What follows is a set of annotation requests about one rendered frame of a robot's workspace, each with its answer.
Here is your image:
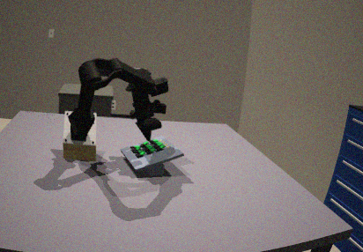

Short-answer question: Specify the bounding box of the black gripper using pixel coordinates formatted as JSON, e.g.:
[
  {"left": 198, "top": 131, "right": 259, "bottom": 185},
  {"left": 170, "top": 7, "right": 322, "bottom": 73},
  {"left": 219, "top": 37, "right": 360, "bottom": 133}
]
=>
[{"left": 130, "top": 100, "right": 162, "bottom": 141}]

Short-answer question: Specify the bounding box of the light grey switch panel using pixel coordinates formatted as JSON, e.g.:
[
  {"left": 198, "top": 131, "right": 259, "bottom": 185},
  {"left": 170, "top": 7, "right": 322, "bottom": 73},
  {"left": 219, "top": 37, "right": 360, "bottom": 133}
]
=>
[{"left": 120, "top": 136, "right": 184, "bottom": 175}]

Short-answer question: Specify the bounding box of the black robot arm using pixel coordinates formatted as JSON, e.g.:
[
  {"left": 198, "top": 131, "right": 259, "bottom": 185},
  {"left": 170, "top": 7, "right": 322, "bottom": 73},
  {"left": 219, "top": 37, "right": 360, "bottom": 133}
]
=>
[{"left": 68, "top": 58, "right": 168, "bottom": 141}]

